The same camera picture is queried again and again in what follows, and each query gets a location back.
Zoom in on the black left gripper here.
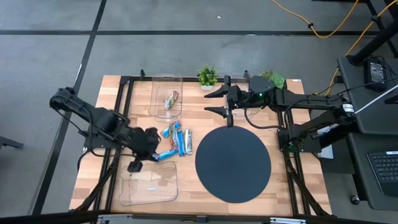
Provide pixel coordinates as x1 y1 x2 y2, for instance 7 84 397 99
126 126 162 174

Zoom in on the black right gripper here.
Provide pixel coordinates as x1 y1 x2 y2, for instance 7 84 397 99
203 75 250 129

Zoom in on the colourful-wrapped granola bar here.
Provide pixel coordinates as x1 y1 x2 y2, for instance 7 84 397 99
169 124 179 151
164 89 180 111

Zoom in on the silver-wrapped granola bar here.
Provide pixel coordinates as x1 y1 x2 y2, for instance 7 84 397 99
183 128 193 156

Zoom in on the small green potted plant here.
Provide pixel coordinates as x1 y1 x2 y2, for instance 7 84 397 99
259 66 287 90
197 63 219 91

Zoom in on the round dark blue mat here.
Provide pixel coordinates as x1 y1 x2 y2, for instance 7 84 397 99
195 125 272 204

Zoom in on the white paper sheet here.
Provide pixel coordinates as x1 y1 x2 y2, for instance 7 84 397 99
316 124 336 161

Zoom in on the black bar along table edge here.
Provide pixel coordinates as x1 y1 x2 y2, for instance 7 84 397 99
0 210 398 224

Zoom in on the grey chair leg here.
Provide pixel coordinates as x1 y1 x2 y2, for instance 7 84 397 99
0 135 25 151

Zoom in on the dark grey side desk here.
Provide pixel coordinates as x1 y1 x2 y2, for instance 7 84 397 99
337 55 398 212

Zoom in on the black power adapter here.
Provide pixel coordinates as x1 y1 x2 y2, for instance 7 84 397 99
363 57 388 92

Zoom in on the silver metal rod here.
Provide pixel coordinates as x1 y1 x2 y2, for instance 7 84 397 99
312 83 398 139

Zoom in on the thick black stand leg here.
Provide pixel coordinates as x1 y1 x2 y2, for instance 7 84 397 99
346 20 398 67

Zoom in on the thin black stand leg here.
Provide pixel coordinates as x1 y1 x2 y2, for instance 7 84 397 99
365 0 398 58

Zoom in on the black keyboard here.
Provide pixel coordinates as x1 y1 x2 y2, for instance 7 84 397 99
367 151 398 198

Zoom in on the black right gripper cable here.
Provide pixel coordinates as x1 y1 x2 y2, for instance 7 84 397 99
243 105 281 130

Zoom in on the silver metal bracket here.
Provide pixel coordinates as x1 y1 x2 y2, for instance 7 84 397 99
96 213 134 224
269 217 307 224

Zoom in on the black aluminium table frame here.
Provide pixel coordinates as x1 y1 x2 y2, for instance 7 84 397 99
73 68 332 217

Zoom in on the yellow extension cable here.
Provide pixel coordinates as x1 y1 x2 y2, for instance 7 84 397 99
314 0 398 96
271 0 361 40

